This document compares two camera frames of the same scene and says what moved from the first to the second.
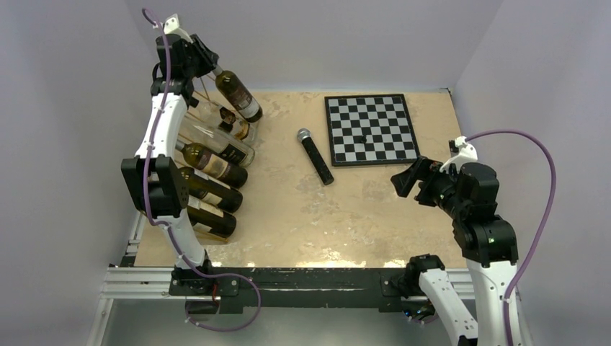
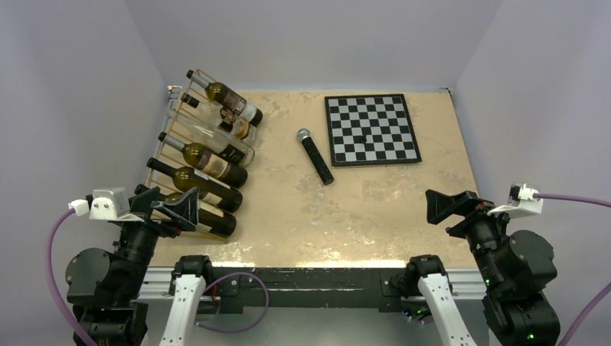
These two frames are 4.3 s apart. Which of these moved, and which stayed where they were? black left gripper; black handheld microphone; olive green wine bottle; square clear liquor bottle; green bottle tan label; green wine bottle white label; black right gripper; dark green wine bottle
Moved: black left gripper; black right gripper; green bottle tan label
Stayed: black handheld microphone; square clear liquor bottle; green wine bottle white label; olive green wine bottle; dark green wine bottle
